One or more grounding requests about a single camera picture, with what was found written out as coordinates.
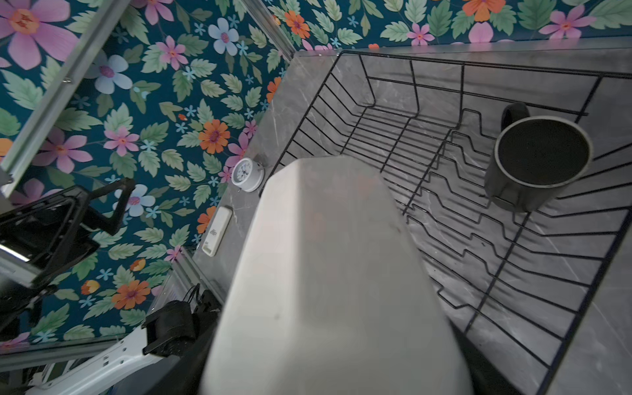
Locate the white remote control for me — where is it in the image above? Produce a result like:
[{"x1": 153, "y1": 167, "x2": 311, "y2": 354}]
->
[{"x1": 202, "y1": 206, "x2": 233, "y2": 258}]

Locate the white faceted mug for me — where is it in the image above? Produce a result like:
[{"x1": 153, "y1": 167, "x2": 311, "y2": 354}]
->
[{"x1": 199, "y1": 156, "x2": 473, "y2": 394}]

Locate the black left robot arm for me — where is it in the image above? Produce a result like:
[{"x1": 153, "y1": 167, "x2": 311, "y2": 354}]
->
[{"x1": 1, "y1": 178, "x2": 221, "y2": 394}]

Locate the white alarm clock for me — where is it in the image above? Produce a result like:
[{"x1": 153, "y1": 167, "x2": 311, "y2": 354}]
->
[{"x1": 231, "y1": 158, "x2": 265, "y2": 193}]

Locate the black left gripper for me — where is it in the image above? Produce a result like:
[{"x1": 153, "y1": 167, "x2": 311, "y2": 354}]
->
[{"x1": 1, "y1": 178, "x2": 136, "y2": 326}]

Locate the black mug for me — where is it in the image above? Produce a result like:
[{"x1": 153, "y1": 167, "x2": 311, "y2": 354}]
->
[{"x1": 484, "y1": 103, "x2": 593, "y2": 212}]

